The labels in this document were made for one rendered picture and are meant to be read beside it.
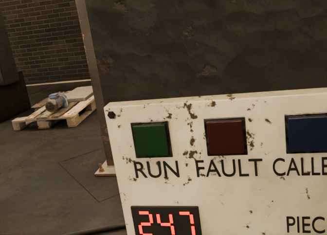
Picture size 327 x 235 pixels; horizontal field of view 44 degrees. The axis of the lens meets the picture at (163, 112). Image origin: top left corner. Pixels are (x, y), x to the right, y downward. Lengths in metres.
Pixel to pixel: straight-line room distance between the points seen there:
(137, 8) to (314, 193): 0.26
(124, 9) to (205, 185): 0.21
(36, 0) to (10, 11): 0.54
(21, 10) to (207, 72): 7.17
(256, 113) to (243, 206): 0.11
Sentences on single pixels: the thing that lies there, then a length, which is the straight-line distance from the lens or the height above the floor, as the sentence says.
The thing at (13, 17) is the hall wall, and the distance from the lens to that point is 7.65.
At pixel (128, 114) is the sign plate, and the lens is 0.44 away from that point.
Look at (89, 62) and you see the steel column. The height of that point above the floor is 0.90.
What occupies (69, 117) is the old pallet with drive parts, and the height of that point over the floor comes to 0.12.
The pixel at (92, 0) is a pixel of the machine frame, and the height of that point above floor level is 1.35.
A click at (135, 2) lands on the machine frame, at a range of 0.43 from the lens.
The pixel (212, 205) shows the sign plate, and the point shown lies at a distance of 0.46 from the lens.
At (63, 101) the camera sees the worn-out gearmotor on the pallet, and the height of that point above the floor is 0.23.
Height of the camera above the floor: 1.35
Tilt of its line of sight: 17 degrees down
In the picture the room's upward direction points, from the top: 8 degrees counter-clockwise
